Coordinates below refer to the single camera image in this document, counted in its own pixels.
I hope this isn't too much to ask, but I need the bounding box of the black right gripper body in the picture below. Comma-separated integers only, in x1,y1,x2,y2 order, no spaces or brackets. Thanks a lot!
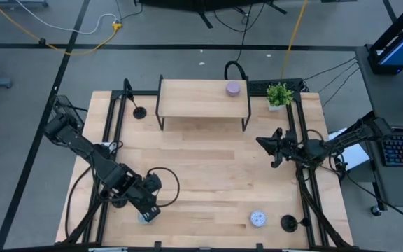
278,129,306,164

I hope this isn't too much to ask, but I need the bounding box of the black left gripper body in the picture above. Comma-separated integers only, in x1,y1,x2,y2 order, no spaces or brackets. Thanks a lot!
112,163,162,223

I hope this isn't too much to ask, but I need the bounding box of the blue mosaic candle holder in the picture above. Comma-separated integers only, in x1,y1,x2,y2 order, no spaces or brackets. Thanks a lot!
137,211,153,225

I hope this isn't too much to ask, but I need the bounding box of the white purple patterned candle holder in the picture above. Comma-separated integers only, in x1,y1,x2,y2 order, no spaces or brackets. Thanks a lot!
250,209,267,228

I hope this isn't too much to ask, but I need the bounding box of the pink mosaic candle holder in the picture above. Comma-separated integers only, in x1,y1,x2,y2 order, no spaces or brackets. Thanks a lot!
225,80,242,97

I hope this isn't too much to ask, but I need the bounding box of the green plant in white pot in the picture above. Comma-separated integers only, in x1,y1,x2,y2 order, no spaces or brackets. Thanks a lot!
266,81,295,113

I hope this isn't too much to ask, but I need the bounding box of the white flat board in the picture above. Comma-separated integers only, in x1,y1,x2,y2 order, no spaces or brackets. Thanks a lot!
328,128,371,172

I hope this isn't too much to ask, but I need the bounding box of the wooden shelf with black legs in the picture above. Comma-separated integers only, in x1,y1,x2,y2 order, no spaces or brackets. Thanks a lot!
155,73,253,133

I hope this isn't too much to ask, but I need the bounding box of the dark side desk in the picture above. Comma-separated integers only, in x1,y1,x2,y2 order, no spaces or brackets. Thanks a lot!
354,44,403,208

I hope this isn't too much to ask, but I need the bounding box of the black computer monitor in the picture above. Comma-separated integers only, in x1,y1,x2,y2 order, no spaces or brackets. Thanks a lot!
367,0,403,75

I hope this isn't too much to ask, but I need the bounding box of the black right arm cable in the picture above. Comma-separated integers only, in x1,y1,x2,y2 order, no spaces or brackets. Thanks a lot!
304,128,325,145

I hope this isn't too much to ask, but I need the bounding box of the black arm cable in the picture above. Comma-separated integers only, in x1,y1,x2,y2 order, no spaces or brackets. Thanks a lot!
304,128,325,145
146,166,181,208

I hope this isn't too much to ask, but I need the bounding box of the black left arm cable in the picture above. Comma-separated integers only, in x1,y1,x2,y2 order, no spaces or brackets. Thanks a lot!
146,166,181,208

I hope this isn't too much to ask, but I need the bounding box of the thin black cable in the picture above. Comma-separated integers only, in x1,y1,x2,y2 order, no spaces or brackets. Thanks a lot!
322,67,360,107
302,57,358,82
317,62,359,94

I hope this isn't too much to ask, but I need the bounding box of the thick black cable loop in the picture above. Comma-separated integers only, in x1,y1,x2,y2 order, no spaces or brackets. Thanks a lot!
223,59,248,81

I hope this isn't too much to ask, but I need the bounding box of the black aluminium table frame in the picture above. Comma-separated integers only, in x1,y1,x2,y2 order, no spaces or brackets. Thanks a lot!
59,78,355,252

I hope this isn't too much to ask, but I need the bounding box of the black floor cable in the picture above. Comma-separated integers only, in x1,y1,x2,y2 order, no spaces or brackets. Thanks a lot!
213,0,266,63

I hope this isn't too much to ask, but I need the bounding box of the yellow hanging cable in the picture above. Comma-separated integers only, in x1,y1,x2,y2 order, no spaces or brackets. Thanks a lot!
279,0,309,80

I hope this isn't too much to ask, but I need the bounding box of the yellow floor extension cable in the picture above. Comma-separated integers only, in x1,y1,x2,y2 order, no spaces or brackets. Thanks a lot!
0,0,124,57

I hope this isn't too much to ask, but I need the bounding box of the white floor cable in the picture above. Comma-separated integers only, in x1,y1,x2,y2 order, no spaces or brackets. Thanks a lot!
14,0,118,36

